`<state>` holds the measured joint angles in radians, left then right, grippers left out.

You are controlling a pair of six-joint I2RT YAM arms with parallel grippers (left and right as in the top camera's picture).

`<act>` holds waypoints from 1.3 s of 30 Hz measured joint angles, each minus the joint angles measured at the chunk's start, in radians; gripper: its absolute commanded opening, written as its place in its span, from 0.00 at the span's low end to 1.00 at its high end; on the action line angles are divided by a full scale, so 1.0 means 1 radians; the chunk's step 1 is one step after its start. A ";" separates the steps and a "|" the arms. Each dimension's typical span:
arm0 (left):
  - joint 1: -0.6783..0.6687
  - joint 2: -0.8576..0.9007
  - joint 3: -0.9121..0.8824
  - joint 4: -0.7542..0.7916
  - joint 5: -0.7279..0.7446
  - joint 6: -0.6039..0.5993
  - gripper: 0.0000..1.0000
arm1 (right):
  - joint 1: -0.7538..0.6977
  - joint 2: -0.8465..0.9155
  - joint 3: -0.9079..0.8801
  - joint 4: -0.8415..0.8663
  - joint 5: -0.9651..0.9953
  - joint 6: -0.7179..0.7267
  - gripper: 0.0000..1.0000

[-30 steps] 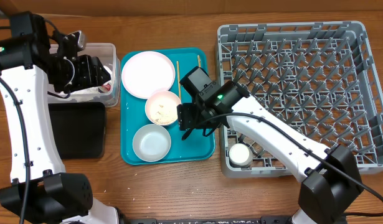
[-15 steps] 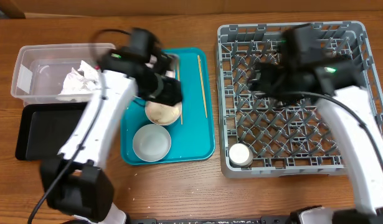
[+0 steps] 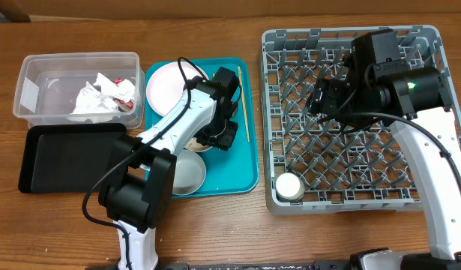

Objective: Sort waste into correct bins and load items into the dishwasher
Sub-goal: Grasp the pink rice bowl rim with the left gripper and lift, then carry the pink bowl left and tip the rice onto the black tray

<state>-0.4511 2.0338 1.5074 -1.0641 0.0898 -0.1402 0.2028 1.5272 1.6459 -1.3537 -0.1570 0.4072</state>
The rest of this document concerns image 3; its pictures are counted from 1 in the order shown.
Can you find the grey shallow bowl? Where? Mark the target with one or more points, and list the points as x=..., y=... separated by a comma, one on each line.
x=190, y=173

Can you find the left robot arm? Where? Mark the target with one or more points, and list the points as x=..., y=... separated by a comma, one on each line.
x=137, y=187

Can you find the clear plastic bin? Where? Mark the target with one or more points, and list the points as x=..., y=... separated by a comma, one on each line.
x=48, y=85

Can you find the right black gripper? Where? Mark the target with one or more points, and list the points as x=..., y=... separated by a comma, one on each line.
x=322, y=98

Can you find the teal serving tray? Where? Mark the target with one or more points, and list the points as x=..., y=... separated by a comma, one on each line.
x=235, y=171

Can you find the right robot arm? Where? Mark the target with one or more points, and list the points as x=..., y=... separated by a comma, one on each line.
x=418, y=108

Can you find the grey plastic dish rack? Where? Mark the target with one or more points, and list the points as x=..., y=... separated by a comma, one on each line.
x=340, y=172

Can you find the right wooden chopstick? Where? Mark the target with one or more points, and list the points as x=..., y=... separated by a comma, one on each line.
x=244, y=103

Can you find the large white plate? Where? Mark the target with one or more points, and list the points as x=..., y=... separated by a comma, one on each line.
x=164, y=87

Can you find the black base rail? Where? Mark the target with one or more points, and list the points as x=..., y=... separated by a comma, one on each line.
x=252, y=267

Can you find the white paper wrapper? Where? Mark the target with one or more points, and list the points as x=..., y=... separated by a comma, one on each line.
x=106, y=96

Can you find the black rectangular tray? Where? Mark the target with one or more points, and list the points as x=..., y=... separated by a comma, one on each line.
x=66, y=157

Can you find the pink bowl with rice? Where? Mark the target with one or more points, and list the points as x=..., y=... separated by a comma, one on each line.
x=194, y=146

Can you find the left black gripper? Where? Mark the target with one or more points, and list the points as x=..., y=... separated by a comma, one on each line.
x=226, y=139

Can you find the white cup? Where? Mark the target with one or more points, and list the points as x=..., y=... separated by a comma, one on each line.
x=289, y=187

